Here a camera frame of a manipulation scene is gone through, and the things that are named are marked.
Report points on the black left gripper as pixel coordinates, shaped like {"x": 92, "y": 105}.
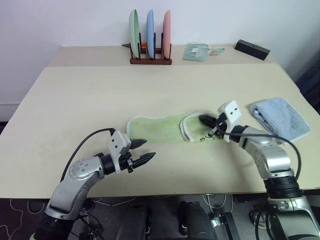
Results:
{"x": 128, "y": 162}

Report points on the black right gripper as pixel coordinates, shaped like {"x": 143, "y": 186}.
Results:
{"x": 220, "y": 127}

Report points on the green towel with white trim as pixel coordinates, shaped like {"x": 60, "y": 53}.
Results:
{"x": 160, "y": 128}

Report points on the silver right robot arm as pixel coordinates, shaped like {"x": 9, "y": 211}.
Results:
{"x": 272, "y": 155}

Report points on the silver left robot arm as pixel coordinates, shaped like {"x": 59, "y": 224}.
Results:
{"x": 80, "y": 172}

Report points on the light blue folded towel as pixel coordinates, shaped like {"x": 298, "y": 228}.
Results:
{"x": 282, "y": 117}

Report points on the packaged green cloth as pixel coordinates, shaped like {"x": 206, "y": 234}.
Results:
{"x": 196, "y": 52}

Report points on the small green yellow packet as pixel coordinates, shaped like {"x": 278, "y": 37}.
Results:
{"x": 218, "y": 50}

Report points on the dark rounded shape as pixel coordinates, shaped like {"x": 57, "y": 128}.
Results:
{"x": 197, "y": 222}
{"x": 136, "y": 222}

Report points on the brown wooden plate rack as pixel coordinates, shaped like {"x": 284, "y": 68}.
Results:
{"x": 150, "y": 61}

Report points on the black rectangular box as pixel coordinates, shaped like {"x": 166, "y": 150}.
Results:
{"x": 251, "y": 48}

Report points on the pink plate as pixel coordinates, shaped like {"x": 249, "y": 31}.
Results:
{"x": 167, "y": 35}

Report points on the small orange object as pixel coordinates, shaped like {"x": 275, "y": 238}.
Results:
{"x": 143, "y": 45}

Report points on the blue plate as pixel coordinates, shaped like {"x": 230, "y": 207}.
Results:
{"x": 150, "y": 33}

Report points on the black metal table leg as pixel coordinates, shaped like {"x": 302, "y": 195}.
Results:
{"x": 226, "y": 226}

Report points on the green plate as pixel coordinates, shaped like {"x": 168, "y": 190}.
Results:
{"x": 133, "y": 33}

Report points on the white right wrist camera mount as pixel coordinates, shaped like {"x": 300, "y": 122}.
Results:
{"x": 232, "y": 115}

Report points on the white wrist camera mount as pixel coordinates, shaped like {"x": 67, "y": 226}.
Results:
{"x": 232, "y": 115}
{"x": 117, "y": 143}

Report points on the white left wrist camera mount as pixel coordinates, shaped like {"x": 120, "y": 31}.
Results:
{"x": 117, "y": 143}

